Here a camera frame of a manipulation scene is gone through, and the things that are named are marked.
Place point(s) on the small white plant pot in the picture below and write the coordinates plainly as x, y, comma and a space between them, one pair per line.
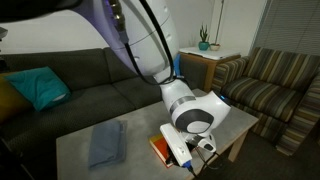
215, 47

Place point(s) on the wooden side table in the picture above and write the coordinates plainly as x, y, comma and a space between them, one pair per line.
200, 64

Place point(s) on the wooden table leg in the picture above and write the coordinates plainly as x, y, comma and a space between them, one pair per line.
237, 146

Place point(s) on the white flat board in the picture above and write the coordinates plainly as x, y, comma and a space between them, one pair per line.
210, 53

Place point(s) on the teal cushion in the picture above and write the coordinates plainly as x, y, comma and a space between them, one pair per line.
36, 86

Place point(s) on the striped armchair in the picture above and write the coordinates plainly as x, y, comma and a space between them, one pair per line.
266, 93

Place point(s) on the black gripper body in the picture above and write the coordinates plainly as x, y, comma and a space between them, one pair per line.
192, 144

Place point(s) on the yellow cushion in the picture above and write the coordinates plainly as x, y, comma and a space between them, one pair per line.
10, 100

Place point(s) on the red hardcover book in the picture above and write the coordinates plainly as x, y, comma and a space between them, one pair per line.
160, 148

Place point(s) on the folded blue-grey cloth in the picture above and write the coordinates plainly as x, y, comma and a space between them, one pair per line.
106, 143

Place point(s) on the teal pot with plant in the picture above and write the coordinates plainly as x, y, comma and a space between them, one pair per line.
204, 45

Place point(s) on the blue cushion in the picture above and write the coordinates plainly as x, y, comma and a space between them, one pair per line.
176, 66

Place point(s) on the dark grey patterned sofa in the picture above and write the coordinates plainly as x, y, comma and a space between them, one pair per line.
93, 100

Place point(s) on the grey window blinds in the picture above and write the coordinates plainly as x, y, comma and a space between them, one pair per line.
290, 23

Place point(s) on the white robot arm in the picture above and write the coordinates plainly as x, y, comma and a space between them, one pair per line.
150, 33

